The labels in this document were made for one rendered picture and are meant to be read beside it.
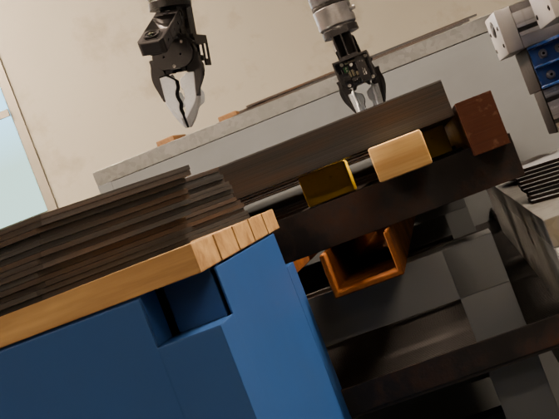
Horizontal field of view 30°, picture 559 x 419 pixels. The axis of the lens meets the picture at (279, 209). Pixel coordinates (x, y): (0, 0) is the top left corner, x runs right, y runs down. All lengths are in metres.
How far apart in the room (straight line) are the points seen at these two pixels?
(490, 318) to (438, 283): 0.07
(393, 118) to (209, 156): 1.69
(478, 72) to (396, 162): 1.66
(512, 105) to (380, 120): 1.61
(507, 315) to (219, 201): 0.39
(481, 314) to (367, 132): 0.25
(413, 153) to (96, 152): 4.17
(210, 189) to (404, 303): 0.31
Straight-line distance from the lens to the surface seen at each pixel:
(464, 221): 2.63
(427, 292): 1.23
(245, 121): 2.80
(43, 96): 5.31
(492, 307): 1.23
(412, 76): 2.77
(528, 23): 2.15
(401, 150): 1.12
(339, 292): 1.13
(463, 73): 2.77
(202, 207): 1.03
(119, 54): 5.23
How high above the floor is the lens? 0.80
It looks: 1 degrees down
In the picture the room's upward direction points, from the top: 21 degrees counter-clockwise
